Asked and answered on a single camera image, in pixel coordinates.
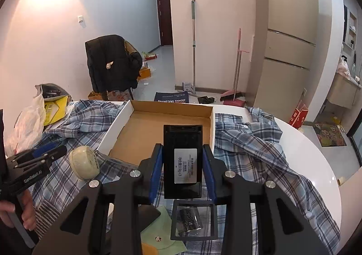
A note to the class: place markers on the black window box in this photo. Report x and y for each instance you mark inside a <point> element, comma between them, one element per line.
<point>174,221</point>

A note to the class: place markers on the grey striped cloth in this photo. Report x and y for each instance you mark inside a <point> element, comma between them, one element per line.
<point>46,221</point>

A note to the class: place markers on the person's left hand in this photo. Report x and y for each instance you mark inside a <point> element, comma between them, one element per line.
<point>28,209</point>

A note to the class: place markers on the beige counter cabinet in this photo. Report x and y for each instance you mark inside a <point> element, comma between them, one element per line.
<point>340,90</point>

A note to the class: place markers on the yellow box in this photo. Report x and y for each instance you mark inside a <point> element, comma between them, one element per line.
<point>55,110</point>

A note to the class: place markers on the green pouch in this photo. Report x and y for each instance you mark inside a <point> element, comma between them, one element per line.
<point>162,229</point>

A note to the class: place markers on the wall shelf niche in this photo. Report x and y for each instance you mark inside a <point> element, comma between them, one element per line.
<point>351,28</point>

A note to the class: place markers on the blue printed bag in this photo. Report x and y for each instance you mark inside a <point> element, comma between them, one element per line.
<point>171,98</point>

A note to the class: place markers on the dark wooden door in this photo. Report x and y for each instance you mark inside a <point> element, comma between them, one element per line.
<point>165,11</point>

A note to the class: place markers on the black box with white label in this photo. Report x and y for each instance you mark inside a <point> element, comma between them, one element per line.
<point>182,139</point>

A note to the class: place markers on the chair with black jacket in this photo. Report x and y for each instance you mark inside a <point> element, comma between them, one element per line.
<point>110,56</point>

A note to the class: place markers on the brown cardboard box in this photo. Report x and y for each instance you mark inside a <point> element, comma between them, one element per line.
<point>94,95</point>

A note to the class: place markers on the white cardboard box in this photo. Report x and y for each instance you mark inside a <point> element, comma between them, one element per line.
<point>141,130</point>

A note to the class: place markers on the blue plaid shirt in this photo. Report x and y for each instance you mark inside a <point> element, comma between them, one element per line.
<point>254,153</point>

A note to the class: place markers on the orange pouch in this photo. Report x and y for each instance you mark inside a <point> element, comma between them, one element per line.
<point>148,249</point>

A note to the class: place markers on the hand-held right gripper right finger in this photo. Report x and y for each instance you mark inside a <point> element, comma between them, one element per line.
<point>209,174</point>

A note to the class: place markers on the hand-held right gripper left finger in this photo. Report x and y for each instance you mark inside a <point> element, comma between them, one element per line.
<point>157,171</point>

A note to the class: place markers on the white plastic bag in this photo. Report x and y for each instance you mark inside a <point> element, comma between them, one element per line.
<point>28,122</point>

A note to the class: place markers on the red and green packet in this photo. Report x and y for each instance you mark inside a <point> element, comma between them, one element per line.
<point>149,56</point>

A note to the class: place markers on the patterned floor mat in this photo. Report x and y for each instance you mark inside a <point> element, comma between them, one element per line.
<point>329,134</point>

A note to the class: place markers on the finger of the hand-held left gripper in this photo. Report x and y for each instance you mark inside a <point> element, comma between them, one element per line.
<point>45,149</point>
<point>55,153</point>

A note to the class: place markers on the black cloth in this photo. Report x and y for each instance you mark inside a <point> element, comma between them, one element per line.
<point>206,100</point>

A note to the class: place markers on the beige refrigerator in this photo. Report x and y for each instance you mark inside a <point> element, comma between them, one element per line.
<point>285,45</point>

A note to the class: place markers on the beige tape roll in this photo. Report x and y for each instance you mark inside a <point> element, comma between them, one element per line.
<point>341,181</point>

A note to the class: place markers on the pink plastic bag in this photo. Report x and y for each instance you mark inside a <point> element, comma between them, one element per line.
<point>344,68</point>

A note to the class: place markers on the white light switch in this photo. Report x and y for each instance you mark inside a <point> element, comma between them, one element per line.
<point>81,19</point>

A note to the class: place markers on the glass door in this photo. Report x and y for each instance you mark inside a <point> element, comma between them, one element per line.
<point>356,141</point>

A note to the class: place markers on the red carton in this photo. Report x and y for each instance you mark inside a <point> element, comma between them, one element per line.
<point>298,116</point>

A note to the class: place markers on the orange cardboard box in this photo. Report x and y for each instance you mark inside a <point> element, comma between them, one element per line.
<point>144,73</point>

